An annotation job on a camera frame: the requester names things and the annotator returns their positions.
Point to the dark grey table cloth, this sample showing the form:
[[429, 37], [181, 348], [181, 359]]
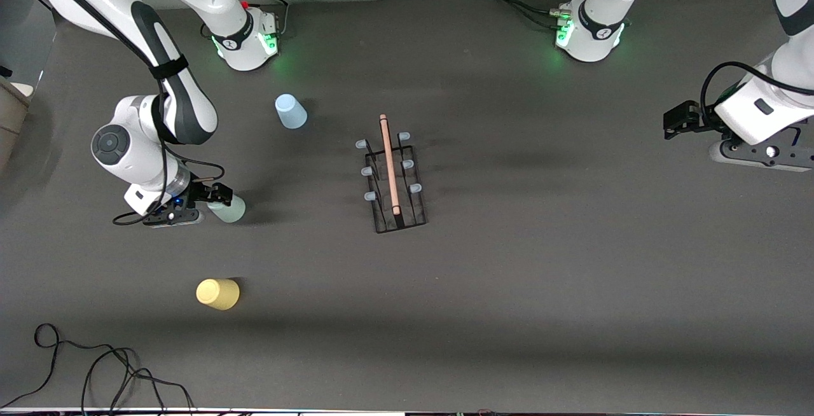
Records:
[[509, 276]]

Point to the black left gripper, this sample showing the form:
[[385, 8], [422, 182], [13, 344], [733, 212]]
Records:
[[698, 119]]

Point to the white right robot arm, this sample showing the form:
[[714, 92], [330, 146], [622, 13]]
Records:
[[127, 149]]

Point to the yellow plastic cup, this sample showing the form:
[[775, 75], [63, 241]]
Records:
[[218, 294]]

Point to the light blue plastic cup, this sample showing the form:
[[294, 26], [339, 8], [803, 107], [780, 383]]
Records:
[[291, 112]]

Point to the beige rounded object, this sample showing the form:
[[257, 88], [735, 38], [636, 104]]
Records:
[[13, 117]]

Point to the pale green plastic cup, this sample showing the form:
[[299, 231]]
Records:
[[232, 212]]

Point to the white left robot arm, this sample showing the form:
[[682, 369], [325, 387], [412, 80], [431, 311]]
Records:
[[760, 110]]

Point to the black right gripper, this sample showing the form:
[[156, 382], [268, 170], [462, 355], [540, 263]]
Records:
[[202, 193]]

